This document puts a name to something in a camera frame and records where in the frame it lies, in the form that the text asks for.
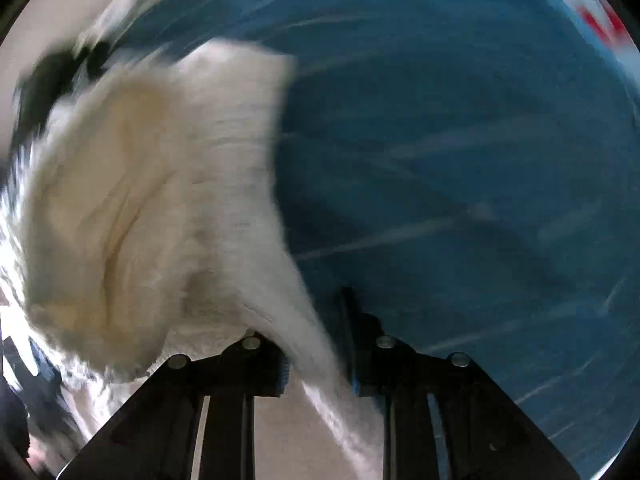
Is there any white fuzzy garment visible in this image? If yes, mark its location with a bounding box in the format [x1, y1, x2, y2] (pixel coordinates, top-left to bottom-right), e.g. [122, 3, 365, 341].
[0, 40, 386, 480]

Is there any red cloth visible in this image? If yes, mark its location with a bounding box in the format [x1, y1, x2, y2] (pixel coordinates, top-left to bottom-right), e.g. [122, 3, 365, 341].
[575, 2, 632, 50]

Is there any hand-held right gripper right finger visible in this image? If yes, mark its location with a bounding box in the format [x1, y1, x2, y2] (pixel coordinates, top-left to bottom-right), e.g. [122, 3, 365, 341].
[339, 286, 582, 480]

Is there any blue striped bed sheet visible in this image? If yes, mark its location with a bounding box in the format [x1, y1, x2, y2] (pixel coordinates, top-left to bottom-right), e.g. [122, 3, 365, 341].
[115, 0, 637, 480]

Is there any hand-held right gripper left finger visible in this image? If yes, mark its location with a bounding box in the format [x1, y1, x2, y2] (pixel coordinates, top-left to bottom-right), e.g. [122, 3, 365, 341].
[57, 329, 292, 480]

